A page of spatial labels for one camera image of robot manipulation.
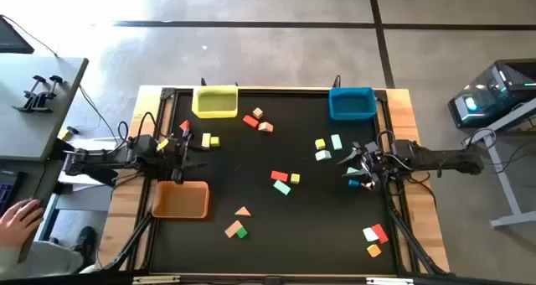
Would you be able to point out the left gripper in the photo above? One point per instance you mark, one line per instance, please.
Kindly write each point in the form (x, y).
(178, 163)

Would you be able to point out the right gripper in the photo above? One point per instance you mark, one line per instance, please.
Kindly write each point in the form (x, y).
(373, 163)

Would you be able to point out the blue small cube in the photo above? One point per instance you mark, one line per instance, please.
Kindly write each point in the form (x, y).
(354, 183)

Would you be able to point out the pale yellow long block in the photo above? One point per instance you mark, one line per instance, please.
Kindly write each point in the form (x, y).
(205, 140)

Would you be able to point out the yellow-green small cube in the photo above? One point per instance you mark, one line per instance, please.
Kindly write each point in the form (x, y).
(320, 143)
(214, 141)

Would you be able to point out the red triangular block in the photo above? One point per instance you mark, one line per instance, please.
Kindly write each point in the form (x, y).
(184, 125)

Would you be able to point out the pale mint short block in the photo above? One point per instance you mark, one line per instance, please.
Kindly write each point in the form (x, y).
(323, 155)
(370, 234)

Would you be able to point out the yellow small cube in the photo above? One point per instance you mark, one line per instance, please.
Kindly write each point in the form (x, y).
(295, 178)

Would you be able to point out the red long block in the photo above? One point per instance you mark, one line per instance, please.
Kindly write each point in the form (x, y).
(250, 121)
(380, 233)
(279, 176)

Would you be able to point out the tan triangular block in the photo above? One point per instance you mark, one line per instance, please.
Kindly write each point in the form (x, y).
(243, 212)

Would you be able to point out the tan small cube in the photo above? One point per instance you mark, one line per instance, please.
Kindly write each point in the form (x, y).
(257, 112)

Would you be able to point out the tan wedge block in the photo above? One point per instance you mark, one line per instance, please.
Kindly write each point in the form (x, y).
(265, 127)

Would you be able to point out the tan long block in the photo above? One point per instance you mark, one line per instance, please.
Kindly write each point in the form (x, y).
(233, 229)

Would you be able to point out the orange small cube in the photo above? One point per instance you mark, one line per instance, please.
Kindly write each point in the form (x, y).
(374, 250)

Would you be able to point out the green small cube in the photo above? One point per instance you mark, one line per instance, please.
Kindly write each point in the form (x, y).
(242, 233)

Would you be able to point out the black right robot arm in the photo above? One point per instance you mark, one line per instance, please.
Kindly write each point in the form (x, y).
(439, 159)

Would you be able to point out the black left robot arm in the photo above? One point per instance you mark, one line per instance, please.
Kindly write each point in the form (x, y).
(104, 161)

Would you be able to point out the yellow tape strip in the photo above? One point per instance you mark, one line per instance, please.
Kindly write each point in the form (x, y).
(162, 144)

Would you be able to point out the orange plastic bin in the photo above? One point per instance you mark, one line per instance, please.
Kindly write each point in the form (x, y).
(180, 200)

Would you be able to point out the yellow plastic bin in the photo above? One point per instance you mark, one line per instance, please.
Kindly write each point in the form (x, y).
(214, 102)

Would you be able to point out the blue plastic bin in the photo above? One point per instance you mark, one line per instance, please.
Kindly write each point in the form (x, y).
(352, 105)

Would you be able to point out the black table mat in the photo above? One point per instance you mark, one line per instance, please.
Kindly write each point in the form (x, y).
(259, 243)

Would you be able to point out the white paper sheet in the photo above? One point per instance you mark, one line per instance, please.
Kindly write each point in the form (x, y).
(71, 177)

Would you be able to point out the small yellow black tool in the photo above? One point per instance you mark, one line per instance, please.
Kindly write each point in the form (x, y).
(67, 133)

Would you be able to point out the glass computer case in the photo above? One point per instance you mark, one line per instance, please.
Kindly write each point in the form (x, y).
(486, 100)

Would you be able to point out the grey desk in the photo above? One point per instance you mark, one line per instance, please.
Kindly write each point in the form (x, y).
(25, 130)
(46, 180)

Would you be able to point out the black clamp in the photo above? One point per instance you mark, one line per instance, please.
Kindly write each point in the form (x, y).
(29, 95)
(49, 93)

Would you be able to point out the desk leg with caster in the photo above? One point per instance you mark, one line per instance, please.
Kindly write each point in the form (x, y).
(48, 218)

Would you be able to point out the person's hand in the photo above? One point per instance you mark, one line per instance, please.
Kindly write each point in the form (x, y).
(19, 222)

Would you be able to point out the person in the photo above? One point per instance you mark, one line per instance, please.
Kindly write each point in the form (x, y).
(33, 260)

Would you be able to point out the black keyboard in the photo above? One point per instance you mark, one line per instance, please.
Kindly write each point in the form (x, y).
(6, 193)

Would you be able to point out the black monitor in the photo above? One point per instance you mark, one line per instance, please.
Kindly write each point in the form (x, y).
(12, 42)

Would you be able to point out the black aluminium table frame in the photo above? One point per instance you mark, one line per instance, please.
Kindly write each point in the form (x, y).
(382, 95)

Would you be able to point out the silver bracket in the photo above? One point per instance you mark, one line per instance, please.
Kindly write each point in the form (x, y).
(155, 280)
(389, 281)

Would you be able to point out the grey desk frame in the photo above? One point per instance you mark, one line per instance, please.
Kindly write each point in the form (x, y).
(502, 180)

